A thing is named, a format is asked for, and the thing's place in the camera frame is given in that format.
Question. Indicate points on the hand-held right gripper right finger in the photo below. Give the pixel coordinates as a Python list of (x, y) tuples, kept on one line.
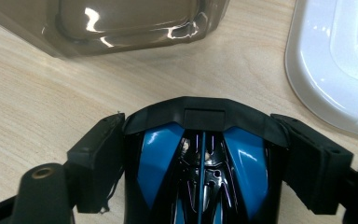
[(315, 161)]

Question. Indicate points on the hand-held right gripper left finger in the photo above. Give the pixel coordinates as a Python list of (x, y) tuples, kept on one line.
[(98, 165)]

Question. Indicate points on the black and blue toy car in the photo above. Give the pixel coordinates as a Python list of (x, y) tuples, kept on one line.
[(203, 161)]

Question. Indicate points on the white plastic container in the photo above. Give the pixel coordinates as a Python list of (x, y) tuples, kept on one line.
[(335, 62)]

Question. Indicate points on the clear plastic container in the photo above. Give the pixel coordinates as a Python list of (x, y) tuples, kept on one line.
[(112, 25)]

